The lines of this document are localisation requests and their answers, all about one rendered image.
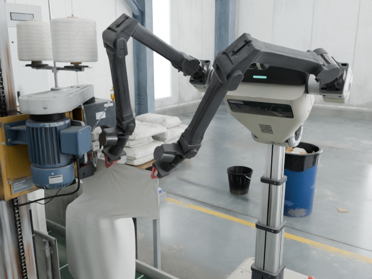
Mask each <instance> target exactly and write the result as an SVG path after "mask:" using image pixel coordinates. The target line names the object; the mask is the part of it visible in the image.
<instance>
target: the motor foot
mask: <svg viewBox="0 0 372 279"><path fill-rule="evenodd" d="M4 131H5V136H6V144H7V146H14V145H17V144H28V141H27V132H26V120H21V121H14V122H8V123H5V124H4Z"/></svg>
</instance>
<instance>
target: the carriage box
mask: <svg viewBox="0 0 372 279"><path fill-rule="evenodd" d="M17 110H18V115H14V116H7V117H0V199H3V200H4V201H5V202H6V201H8V200H10V199H13V198H16V197H19V196H21V195H25V194H28V193H31V192H34V191H36V190H39V188H37V187H36V186H35V185H34V184H33V188H30V189H27V190H24V191H21V192H18V193H15V194H13V189H12V183H13V182H16V181H18V180H22V179H25V178H28V177H31V176H32V174H31V170H30V165H31V164H32V162H30V161H29V151H28V145H27V144H17V145H14V146H7V144H6V136H5V131H4V124H5V123H8V122H14V121H21V120H27V119H30V115H29V114H25V113H21V112H20V109H19V105H18V106H17ZM65 117H69V118H70V119H71V120H72V119H73V113H72V110H71V111H68V112H65ZM74 167H75V168H74V172H75V177H77V169H76V162H75V161H74Z"/></svg>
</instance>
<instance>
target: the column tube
mask: <svg viewBox="0 0 372 279"><path fill-rule="evenodd" d="M0 59H1V67H2V76H3V85H4V93H5V96H6V105H7V114H8V116H14V115H18V110H17V101H16V92H15V86H14V77H13V68H12V58H11V49H10V43H9V34H8V25H7V15H6V6H5V1H4V0H0ZM17 198H18V203H19V205H20V204H23V203H27V202H28V196H27V194H25V195H21V196H19V197H17ZM19 213H20V221H21V228H22V235H23V243H24V252H25V254H24V255H25V262H26V266H27V268H26V269H27V276H28V279H37V272H36V266H35V257H34V248H33V239H32V230H31V224H30V215H29V205H28V204H27V205H24V206H20V207H19ZM18 250H19V248H18V241H17V234H16V226H15V219H14V212H13V204H12V199H10V200H8V201H4V200H3V199H0V279H22V274H21V268H20V260H19V252H18Z"/></svg>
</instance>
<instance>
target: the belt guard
mask: <svg viewBox="0 0 372 279"><path fill-rule="evenodd" d="M78 86H79V87H78ZM64 89H73V90H69V91H65V92H58V90H48V91H42V92H37V93H33V94H28V95H23V96H20V97H19V98H18V100H19V109H20V112H21V113H25V114H33V115H41V114H52V113H62V112H68V111H71V110H73V109H75V108H76V107H78V106H79V105H81V104H83V103H84V102H85V101H87V100H89V99H90V98H92V97H94V85H91V84H81V85H74V86H73V87H71V86H68V87H64Z"/></svg>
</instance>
